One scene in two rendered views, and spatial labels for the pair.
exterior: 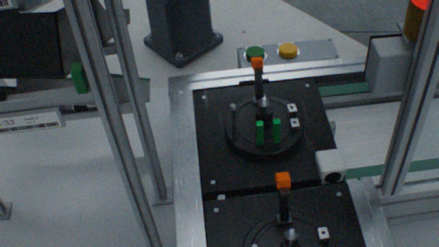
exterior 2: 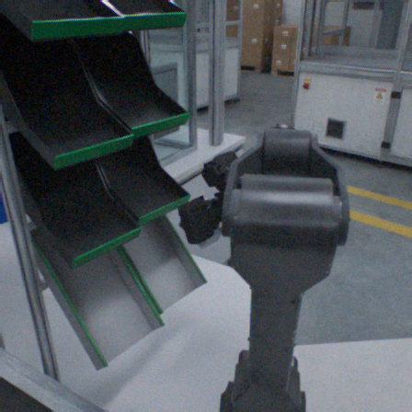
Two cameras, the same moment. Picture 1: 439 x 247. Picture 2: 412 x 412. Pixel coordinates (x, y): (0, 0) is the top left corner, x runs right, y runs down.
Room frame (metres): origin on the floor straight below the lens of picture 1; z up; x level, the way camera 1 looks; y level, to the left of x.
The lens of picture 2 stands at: (1.13, -0.22, 1.56)
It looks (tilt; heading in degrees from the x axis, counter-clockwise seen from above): 27 degrees down; 123
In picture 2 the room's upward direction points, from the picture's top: straight up
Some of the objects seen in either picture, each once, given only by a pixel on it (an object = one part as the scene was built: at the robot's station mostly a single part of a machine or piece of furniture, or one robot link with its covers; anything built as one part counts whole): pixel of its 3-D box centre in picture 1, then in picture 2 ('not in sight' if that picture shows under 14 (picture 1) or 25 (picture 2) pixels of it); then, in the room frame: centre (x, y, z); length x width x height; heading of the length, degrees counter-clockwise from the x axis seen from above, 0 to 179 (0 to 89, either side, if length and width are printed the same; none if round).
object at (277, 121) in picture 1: (276, 131); not in sight; (0.56, -0.10, 1.01); 0.01 x 0.01 x 0.05; 1
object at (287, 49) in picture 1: (288, 51); not in sight; (0.82, -0.16, 0.96); 0.04 x 0.04 x 0.02
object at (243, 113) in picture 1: (264, 126); not in sight; (0.61, -0.08, 0.98); 0.14 x 0.14 x 0.02
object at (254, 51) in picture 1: (255, 55); not in sight; (0.82, -0.09, 0.96); 0.04 x 0.04 x 0.02
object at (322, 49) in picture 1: (287, 62); not in sight; (0.82, -0.16, 0.93); 0.21 x 0.07 x 0.06; 91
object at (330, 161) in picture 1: (329, 167); not in sight; (0.51, -0.18, 0.97); 0.05 x 0.05 x 0.04; 1
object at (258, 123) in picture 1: (259, 133); not in sight; (0.56, -0.07, 1.01); 0.01 x 0.01 x 0.05; 1
